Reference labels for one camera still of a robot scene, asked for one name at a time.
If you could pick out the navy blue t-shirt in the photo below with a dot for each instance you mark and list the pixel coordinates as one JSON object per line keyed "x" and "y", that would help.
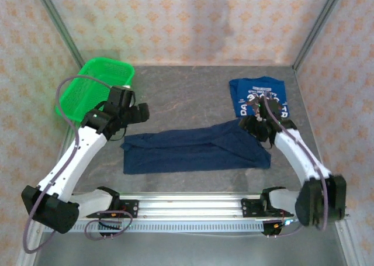
{"x": 190, "y": 152}

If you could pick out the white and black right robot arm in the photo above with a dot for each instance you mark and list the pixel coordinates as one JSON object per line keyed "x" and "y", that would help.
{"x": 295, "y": 155}

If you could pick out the aluminium mounting rail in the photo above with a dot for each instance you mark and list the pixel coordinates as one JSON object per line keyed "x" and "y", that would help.
{"x": 190, "y": 204}

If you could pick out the aluminium frame post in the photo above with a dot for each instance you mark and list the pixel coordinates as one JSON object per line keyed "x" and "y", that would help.
{"x": 318, "y": 23}
{"x": 58, "y": 23}

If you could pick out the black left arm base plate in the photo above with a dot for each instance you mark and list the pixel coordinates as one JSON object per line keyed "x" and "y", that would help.
{"x": 131, "y": 209}

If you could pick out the royal blue printed t-shirt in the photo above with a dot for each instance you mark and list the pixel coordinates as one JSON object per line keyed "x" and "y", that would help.
{"x": 248, "y": 87}

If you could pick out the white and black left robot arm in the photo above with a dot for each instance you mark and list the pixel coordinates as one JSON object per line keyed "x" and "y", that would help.
{"x": 73, "y": 160}

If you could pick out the green plastic mesh basket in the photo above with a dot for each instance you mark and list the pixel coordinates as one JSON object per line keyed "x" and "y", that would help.
{"x": 117, "y": 73}

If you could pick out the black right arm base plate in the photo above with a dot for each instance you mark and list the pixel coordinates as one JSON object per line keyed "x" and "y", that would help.
{"x": 249, "y": 208}

